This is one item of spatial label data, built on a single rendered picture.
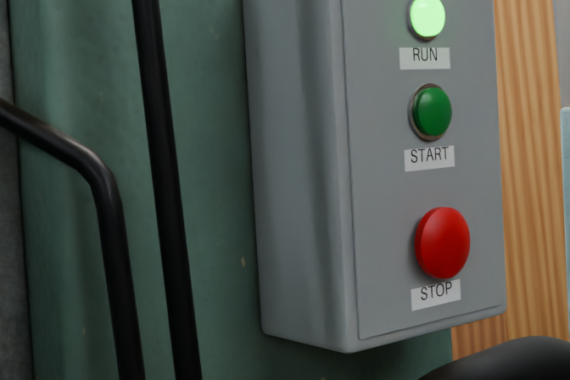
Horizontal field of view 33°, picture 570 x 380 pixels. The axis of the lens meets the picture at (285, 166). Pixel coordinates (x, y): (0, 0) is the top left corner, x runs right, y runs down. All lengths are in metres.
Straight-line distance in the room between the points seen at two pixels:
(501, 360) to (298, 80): 0.18
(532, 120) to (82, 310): 1.88
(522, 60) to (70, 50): 1.88
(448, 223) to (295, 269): 0.07
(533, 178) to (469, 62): 1.78
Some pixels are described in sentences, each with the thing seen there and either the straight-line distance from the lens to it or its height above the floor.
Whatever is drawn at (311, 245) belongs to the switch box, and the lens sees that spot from 0.39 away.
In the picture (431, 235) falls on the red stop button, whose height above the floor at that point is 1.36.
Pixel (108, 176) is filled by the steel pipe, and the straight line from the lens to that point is 0.36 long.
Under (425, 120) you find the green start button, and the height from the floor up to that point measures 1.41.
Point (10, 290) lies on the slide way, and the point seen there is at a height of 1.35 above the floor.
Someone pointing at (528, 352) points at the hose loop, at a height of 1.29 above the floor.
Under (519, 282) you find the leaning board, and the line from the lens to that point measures 2.18.
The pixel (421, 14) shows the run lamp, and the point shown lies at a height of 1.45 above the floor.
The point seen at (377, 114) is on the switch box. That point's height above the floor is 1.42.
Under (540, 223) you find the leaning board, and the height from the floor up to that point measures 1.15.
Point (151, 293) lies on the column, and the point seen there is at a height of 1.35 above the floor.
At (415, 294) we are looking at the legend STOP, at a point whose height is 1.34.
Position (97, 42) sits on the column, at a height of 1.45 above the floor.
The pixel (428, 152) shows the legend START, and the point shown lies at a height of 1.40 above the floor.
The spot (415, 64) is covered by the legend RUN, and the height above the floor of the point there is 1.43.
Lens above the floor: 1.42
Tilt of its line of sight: 3 degrees down
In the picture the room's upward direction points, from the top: 3 degrees counter-clockwise
